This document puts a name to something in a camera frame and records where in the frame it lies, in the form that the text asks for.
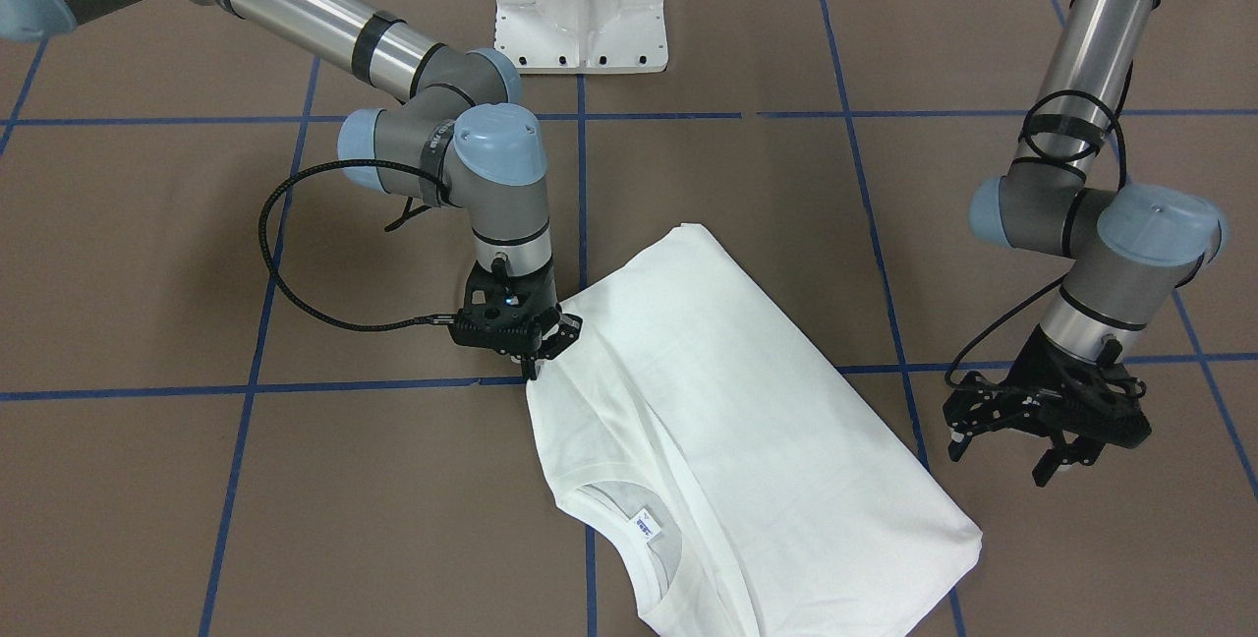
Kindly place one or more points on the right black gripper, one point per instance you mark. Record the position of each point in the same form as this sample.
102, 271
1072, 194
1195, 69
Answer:
565, 333

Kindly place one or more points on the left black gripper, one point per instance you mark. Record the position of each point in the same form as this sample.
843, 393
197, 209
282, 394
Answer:
1032, 369

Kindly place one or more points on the white long-sleeve printed shirt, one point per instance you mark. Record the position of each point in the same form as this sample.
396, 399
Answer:
747, 487

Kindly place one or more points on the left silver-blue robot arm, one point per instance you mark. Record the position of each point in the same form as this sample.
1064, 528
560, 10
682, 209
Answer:
1067, 193

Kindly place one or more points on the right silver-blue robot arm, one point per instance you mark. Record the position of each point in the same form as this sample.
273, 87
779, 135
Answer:
459, 137

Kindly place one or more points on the brown paper table cover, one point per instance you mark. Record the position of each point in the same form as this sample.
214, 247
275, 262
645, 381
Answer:
186, 453

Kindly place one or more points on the white camera pole with base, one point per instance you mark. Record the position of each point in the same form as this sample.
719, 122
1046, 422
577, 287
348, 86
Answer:
587, 37

